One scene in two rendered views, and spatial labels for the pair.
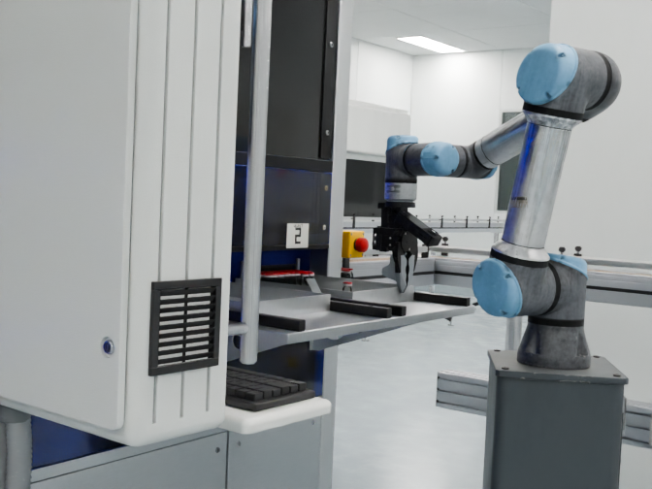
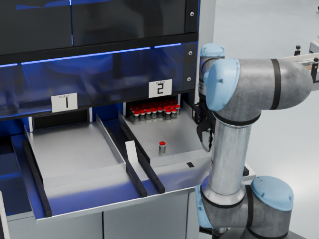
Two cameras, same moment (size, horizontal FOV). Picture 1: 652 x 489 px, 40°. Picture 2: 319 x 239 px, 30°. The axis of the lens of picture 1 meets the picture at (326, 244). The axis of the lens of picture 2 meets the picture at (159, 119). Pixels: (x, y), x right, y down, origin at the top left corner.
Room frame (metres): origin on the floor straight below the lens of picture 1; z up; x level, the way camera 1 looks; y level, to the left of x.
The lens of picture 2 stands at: (0.61, -0.92, 1.95)
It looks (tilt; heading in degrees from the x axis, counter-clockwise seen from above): 30 degrees down; 32
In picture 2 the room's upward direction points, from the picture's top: 2 degrees clockwise
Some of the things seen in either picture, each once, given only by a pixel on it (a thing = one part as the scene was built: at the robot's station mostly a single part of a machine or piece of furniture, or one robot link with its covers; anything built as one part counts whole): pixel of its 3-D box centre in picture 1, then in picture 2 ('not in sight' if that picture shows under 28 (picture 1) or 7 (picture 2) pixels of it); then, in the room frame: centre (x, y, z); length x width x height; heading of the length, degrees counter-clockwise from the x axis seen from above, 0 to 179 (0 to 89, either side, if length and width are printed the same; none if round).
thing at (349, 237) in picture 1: (346, 244); not in sight; (2.40, -0.06, 1.00); 0.08 x 0.07 x 0.07; 54
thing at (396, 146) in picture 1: (403, 159); (211, 63); (2.09, -0.17, 1.21); 0.09 x 0.08 x 0.11; 36
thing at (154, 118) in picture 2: (288, 281); (157, 114); (2.19, 0.09, 0.91); 0.18 x 0.02 x 0.05; 144
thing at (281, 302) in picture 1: (227, 298); (72, 147); (1.86, 0.20, 0.90); 0.34 x 0.26 x 0.04; 54
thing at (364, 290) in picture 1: (324, 289); (168, 131); (2.13, 0.00, 0.90); 0.34 x 0.26 x 0.04; 54
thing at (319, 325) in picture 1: (303, 309); (128, 156); (1.95, 0.04, 0.87); 0.70 x 0.48 x 0.02; 144
